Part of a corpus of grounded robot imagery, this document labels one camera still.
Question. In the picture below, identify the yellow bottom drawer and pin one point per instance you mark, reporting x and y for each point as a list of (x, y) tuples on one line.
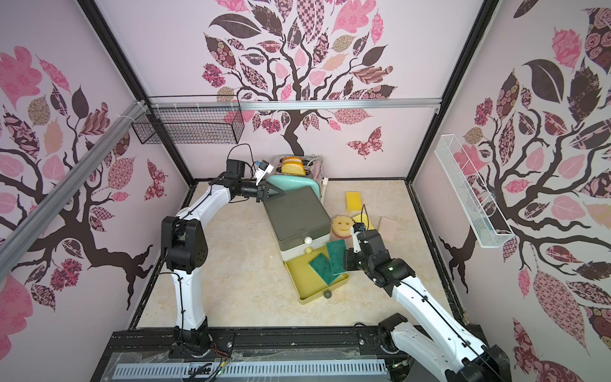
[(307, 283)]

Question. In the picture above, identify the pink sponge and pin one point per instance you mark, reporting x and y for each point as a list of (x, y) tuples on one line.
[(388, 229)]

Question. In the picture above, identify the aluminium rail back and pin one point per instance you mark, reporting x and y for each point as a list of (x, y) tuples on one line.
[(309, 104)]

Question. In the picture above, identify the white wire shelf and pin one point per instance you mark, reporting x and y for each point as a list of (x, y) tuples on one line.
[(489, 224)]

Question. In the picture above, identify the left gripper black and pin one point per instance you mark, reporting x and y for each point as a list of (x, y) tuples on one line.
[(262, 189)]

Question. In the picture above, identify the yellow toast slice front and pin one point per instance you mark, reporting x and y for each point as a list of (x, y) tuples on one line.
[(293, 169)]

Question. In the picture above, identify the black base frame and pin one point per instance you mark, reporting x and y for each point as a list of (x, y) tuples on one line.
[(359, 342)]

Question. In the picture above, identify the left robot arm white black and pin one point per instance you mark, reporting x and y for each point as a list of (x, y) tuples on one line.
[(185, 248)]

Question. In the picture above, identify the smiley face sponge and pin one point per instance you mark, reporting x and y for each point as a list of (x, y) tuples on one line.
[(341, 226)]

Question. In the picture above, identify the mint green toaster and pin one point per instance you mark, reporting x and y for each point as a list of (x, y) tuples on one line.
[(314, 177)]

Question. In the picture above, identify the aluminium rail left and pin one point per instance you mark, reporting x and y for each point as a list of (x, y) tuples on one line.
[(23, 237)]

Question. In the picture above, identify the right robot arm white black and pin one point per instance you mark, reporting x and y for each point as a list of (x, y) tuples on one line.
[(445, 348)]

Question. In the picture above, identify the green scouring pad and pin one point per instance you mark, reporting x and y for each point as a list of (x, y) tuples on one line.
[(336, 254), (322, 267)]

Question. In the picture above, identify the three-drawer storage cabinet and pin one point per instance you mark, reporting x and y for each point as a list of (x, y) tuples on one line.
[(299, 223)]

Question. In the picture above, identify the yellow green sponge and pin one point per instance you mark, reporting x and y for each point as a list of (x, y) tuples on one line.
[(363, 218)]

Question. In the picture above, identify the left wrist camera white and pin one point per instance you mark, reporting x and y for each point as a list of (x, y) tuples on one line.
[(263, 168)]

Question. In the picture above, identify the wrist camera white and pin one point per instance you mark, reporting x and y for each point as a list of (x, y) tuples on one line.
[(263, 168), (356, 230)]

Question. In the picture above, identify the aluminium rail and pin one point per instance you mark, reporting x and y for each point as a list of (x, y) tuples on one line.
[(23, 237), (309, 104)]

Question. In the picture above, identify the white cable duct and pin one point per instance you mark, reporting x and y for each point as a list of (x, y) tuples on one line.
[(249, 370)]

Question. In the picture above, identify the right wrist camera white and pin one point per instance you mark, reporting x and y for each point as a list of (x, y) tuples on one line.
[(356, 230)]

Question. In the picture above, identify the yellow square sponge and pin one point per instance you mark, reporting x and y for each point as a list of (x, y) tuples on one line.
[(353, 201)]

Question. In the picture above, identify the black wire basket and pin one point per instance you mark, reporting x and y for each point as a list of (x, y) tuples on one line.
[(197, 122)]

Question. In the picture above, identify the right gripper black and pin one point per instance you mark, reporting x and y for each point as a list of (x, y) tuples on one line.
[(359, 229)]

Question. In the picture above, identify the toast slice back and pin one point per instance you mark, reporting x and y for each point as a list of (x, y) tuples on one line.
[(292, 159)]

